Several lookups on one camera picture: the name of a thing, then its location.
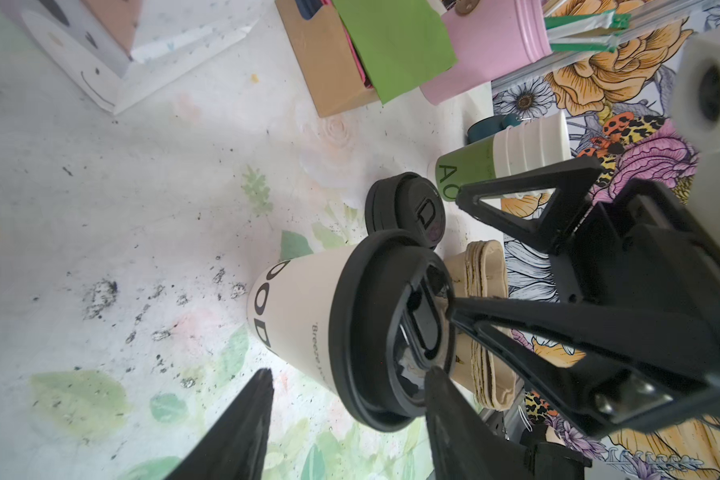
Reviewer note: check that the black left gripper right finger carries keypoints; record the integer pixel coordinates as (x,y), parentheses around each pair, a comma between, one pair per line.
(462,446)

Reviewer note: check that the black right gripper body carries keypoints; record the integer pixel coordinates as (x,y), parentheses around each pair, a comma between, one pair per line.
(639,287)

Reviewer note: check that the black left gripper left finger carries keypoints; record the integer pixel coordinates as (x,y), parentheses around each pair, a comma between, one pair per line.
(236,445)

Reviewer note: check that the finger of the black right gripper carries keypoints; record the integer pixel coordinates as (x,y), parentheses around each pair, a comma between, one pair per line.
(564,354)
(540,207)

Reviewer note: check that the white floral gift bag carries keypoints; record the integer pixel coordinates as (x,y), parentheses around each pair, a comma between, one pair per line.
(119,52)

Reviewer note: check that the single paper cup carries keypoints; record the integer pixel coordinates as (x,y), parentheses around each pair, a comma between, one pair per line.
(311,312)

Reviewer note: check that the stack of paper cups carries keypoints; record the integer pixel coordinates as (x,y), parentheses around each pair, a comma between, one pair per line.
(515,150)

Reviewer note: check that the teal alarm clock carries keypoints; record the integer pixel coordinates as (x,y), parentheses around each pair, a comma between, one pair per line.
(490,126)

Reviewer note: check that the pink cup holder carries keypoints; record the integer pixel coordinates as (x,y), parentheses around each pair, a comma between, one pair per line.
(490,38)

